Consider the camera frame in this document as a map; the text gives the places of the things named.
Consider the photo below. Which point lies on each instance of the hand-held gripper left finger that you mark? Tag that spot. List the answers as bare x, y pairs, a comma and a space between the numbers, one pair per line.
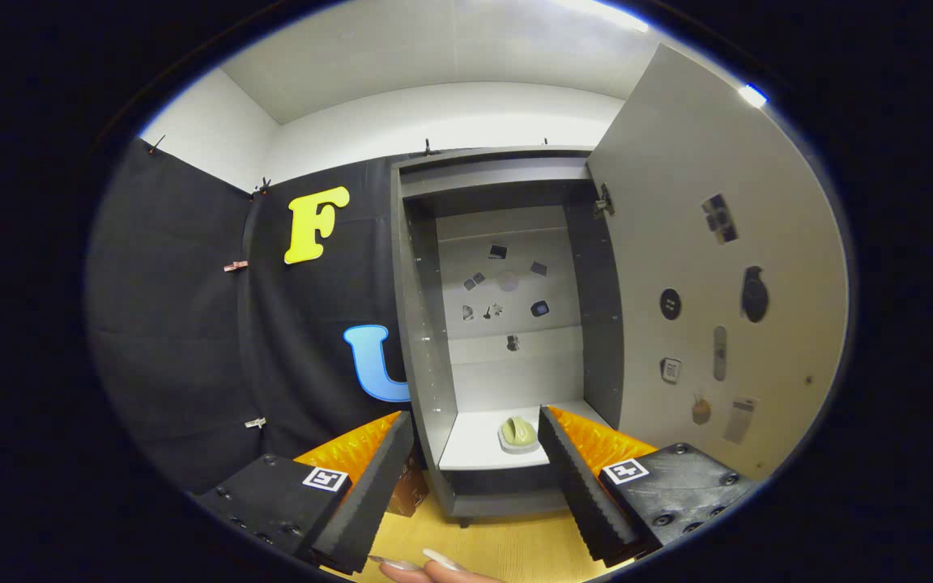
369, 502

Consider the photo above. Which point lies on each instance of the grey cabinet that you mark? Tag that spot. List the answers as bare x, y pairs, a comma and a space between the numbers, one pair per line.
422, 324

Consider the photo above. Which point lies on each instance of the pink clothes peg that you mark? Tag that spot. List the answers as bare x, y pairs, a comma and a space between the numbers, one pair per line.
235, 265

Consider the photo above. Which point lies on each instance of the pale green grey-rimmed object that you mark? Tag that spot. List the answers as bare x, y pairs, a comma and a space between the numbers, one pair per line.
517, 433

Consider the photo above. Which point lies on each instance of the small ceiling light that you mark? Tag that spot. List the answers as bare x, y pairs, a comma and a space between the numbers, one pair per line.
753, 95

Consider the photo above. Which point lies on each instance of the metal door hinge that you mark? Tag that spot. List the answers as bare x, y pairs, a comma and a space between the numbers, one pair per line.
604, 202

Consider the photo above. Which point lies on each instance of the brown book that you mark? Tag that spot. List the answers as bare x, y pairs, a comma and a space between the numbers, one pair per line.
410, 490

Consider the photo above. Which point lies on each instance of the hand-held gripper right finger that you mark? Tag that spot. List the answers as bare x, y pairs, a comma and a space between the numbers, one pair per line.
580, 494

